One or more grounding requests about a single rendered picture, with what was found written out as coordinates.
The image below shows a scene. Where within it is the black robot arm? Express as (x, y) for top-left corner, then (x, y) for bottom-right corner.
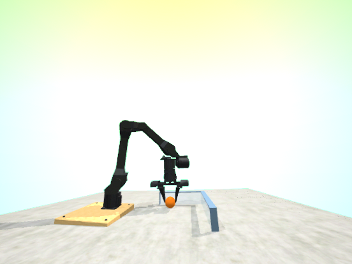
(100, 120), (190, 210)

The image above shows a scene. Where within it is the light blue low wall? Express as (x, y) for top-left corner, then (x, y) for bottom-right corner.
(165, 191), (219, 232)

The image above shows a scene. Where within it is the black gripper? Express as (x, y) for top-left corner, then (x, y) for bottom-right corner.
(150, 169), (189, 202)

